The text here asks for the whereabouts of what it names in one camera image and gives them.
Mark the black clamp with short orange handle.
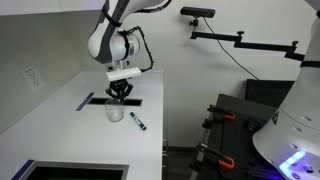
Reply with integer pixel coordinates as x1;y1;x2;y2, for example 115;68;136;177
206;104;236;122

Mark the black mounting board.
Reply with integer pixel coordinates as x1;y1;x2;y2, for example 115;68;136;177
196;93;284;180

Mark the white wall power outlet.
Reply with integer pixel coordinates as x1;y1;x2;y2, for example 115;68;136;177
20;64;45;93

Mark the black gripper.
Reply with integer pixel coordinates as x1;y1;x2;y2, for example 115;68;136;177
105;78;134;103

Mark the black camera cable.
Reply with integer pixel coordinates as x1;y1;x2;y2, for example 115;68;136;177
202;17;268;88

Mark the short purple tape strip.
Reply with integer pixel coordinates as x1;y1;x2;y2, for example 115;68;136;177
75;92;95;112

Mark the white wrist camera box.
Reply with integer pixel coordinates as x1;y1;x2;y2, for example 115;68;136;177
106;67;142;82

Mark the purple tape strip beside recess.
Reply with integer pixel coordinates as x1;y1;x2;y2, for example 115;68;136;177
11;159;36;180

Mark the black panel behind board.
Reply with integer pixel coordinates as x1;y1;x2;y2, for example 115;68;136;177
245;78;296;109

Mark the green marker pen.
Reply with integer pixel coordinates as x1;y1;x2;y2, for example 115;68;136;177
129;111;148;132

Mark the clear glass cup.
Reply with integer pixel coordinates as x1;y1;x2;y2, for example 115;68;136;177
104;97;125;123

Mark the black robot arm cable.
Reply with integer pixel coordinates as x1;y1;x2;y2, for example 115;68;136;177
118;25;155;73

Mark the small black switch box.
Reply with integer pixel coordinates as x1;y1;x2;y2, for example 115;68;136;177
246;118;265;132

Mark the black stereo camera bar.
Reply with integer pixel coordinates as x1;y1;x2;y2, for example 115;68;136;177
179;6;216;20

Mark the black clamp with long orange handle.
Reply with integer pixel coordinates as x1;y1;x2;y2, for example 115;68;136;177
195;142;235;170

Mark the silver stand pole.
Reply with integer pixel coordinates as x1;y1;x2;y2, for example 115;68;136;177
189;113;215;180

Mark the black articulated camera mount arm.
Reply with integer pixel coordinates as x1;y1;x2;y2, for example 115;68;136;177
189;18;306;62

